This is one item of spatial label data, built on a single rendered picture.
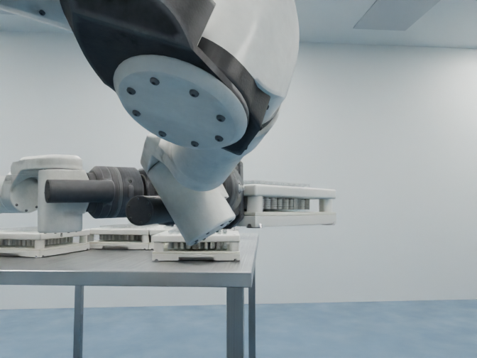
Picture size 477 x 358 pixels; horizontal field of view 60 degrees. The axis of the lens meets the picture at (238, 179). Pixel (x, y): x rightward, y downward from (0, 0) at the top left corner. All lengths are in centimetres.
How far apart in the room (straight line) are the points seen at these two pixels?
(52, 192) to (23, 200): 14
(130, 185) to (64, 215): 11
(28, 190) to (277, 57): 59
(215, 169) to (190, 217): 11
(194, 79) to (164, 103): 3
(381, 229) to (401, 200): 40
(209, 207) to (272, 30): 25
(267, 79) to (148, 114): 7
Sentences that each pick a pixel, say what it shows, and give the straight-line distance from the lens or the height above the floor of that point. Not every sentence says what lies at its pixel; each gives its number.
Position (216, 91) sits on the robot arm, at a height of 108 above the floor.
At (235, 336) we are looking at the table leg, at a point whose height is 73.
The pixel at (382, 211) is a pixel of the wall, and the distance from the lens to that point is 492.
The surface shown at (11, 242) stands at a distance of 150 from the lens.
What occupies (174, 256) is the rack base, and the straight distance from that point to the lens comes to 118.
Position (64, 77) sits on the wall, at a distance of 490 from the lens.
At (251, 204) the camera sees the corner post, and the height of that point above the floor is 103.
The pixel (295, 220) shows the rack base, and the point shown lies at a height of 100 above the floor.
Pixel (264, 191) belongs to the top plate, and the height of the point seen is 105.
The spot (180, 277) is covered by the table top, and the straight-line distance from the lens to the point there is 99.
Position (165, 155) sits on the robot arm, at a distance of 41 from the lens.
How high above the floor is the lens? 103
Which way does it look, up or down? 4 degrees up
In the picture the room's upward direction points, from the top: straight up
